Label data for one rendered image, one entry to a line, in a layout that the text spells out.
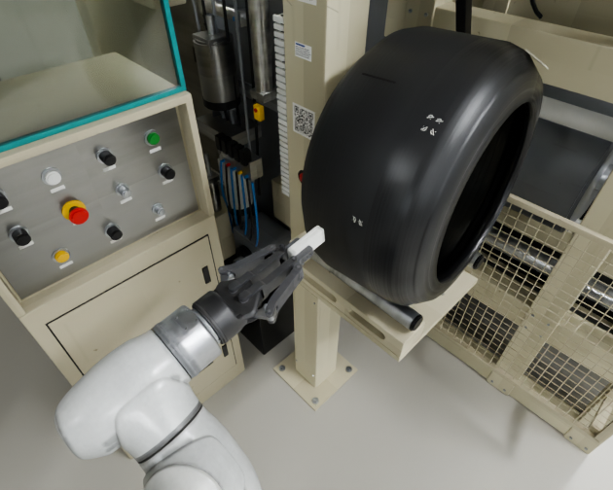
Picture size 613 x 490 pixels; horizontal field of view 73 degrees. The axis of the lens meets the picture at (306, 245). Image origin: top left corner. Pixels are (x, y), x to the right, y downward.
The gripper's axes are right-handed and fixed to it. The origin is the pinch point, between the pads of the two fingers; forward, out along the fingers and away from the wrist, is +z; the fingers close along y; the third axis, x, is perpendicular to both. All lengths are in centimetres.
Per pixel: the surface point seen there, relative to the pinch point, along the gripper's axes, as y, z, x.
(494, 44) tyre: -4.3, 42.5, -17.4
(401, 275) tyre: -11.1, 11.5, 10.1
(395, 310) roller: -7.1, 17.3, 33.3
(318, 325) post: 24, 19, 79
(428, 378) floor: -7, 51, 130
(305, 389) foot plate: 27, 8, 123
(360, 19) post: 24, 42, -16
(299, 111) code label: 32.4, 28.9, 2.0
